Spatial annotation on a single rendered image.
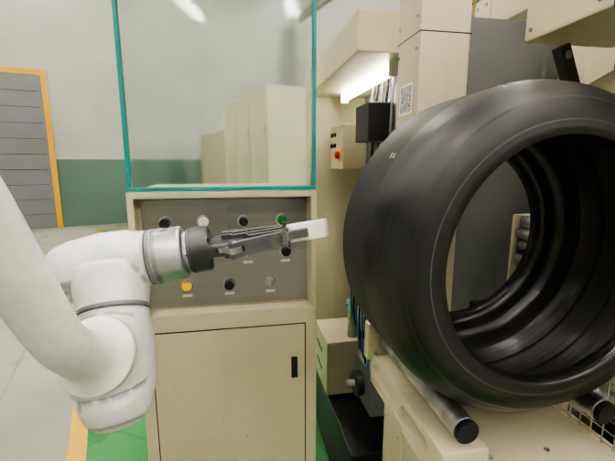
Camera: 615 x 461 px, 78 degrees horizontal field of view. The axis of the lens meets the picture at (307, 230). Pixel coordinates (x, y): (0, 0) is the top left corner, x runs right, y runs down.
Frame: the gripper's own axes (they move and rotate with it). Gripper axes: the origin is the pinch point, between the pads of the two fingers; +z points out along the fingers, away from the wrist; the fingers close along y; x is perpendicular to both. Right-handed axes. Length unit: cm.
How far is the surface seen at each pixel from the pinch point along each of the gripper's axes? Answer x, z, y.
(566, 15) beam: -34, 62, 11
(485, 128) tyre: -13.0, 26.5, -11.8
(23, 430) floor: 106, -140, 133
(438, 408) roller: 35.9, 18.7, -6.1
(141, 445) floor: 114, -78, 110
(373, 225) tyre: 0.0, 10.3, -5.0
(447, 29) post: -37, 43, 25
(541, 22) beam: -34, 62, 18
